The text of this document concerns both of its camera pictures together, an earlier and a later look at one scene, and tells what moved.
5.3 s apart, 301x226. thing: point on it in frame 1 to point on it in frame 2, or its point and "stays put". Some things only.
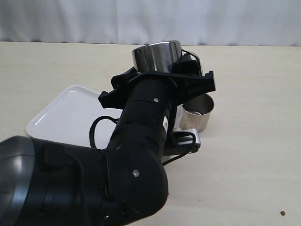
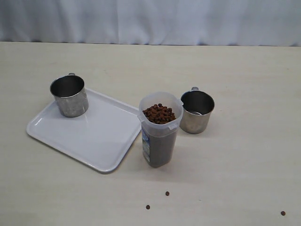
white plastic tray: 66,119 stays put
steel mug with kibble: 157,57 to 70,94
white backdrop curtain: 245,22 stays put
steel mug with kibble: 196,113 stays put
